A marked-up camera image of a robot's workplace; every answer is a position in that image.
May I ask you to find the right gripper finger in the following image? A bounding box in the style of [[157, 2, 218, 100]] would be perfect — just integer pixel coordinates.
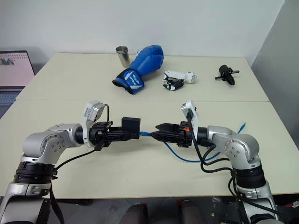
[[149, 131, 180, 144], [155, 122, 180, 132]]

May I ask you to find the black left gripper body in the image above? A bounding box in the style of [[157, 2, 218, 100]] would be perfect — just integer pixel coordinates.
[[89, 120, 114, 150]]

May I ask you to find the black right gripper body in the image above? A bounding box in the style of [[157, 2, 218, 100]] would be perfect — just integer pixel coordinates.
[[177, 121, 194, 148]]

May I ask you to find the small black box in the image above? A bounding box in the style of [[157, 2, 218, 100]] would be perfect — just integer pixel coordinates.
[[121, 116, 142, 135]]

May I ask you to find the blue Ethernet cable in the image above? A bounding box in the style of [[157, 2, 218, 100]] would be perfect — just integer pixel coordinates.
[[139, 121, 248, 162]]

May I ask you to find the white robotic hand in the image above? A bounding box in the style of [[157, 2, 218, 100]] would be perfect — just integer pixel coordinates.
[[162, 70, 199, 91]]

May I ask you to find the steel cup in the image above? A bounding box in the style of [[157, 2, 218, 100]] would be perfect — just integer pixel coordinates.
[[115, 46, 131, 69]]

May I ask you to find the blue boxing glove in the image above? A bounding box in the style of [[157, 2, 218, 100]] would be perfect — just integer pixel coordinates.
[[112, 45, 164, 96]]

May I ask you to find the dark rounded shape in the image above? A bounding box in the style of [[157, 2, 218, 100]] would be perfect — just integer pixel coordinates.
[[180, 200, 204, 224], [120, 203, 149, 224]]

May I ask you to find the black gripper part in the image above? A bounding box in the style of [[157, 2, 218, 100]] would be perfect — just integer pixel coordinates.
[[214, 64, 241, 87]]

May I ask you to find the laptop with pink screen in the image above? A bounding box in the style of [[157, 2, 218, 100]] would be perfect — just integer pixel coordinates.
[[0, 50, 36, 119]]

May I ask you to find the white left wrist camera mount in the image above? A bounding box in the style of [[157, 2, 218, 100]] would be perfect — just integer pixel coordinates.
[[80, 100, 105, 148]]

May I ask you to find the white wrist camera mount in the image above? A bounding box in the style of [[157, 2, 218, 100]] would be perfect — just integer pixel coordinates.
[[80, 100, 105, 148], [179, 98, 200, 143]]

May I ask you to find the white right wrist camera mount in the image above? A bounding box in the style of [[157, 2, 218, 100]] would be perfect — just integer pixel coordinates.
[[179, 98, 200, 143]]

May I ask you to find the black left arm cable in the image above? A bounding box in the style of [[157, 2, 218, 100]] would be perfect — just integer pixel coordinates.
[[48, 104, 111, 224]]

